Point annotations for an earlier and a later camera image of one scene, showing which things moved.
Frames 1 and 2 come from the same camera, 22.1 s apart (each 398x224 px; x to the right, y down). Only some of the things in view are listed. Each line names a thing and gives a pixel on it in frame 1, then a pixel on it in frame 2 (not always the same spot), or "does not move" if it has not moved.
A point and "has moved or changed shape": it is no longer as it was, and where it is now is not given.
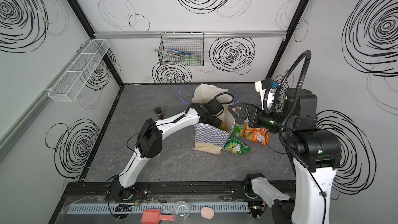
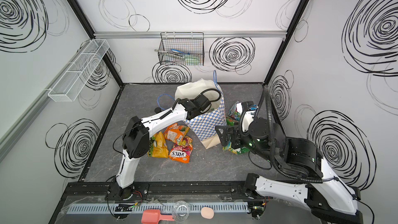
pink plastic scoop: x=154 y=217 does not move
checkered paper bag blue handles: x=208 y=138 has moved or changed shape
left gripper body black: x=216 y=122 → x=202 y=102
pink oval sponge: x=207 y=212 does not move
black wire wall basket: x=182 y=49 does not move
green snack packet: x=235 y=145 does not move
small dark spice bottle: x=160 y=114 does not move
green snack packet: x=239 y=130 has moved or changed shape
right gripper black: x=246 y=115 → x=231 y=137
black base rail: x=161 y=191 does not move
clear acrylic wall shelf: x=67 y=88 does not move
